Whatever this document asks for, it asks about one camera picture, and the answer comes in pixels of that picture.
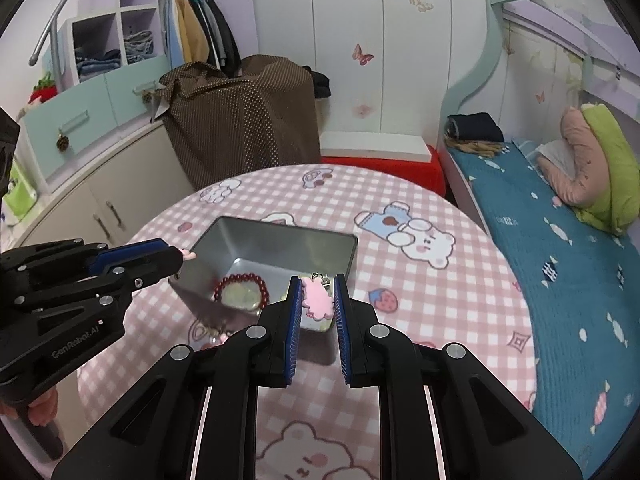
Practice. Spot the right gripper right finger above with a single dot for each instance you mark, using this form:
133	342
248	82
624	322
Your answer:
443	414

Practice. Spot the left human hand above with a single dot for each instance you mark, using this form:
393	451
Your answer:
40	412

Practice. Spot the pink bear charm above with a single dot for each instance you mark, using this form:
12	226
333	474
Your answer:
317	299

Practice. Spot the red stool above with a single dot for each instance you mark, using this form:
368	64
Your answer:
427	175

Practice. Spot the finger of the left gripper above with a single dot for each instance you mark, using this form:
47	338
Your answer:
142	272
113	256

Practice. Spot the teal patterned bed sheet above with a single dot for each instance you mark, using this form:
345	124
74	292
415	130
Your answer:
581	286

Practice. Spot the brown polka dot bag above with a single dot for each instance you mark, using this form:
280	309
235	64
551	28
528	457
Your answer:
221	126

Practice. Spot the pale green jade pendant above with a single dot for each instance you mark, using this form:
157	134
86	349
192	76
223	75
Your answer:
242	296

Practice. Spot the metal tin box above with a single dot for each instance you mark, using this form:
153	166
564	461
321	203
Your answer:
274	252

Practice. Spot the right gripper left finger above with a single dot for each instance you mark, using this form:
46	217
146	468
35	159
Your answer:
193	414

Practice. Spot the teal drawer unit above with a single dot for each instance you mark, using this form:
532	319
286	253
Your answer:
59	129

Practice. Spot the white board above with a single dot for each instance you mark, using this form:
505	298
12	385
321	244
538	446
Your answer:
374	145

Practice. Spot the hanging clothes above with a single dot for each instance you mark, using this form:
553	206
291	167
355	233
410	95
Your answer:
196	31

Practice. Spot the dark folded clothes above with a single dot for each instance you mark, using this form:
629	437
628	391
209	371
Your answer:
473	127

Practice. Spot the beige cabinet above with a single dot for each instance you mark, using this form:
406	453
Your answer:
111	197

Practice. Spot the pink and green quilt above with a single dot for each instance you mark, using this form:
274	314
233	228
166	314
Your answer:
593	169

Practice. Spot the purple cubby shelf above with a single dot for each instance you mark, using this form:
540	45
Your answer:
102	36

